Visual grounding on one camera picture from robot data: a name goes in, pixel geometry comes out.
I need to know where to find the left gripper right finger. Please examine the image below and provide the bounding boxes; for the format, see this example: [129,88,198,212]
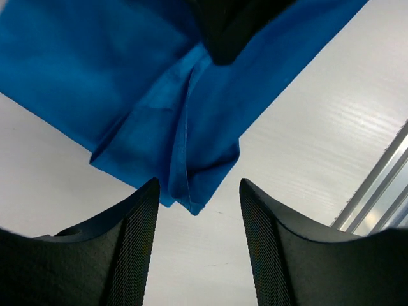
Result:
[239,178,407,305]

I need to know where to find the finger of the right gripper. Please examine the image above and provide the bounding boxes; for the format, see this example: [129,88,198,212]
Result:
[187,0,295,66]

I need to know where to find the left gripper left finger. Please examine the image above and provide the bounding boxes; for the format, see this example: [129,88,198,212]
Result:
[1,178,159,305]

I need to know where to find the blue satin napkin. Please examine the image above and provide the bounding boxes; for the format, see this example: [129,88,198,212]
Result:
[1,1,364,215]

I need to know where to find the aluminium front rail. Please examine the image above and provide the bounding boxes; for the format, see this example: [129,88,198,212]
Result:
[331,125,407,236]

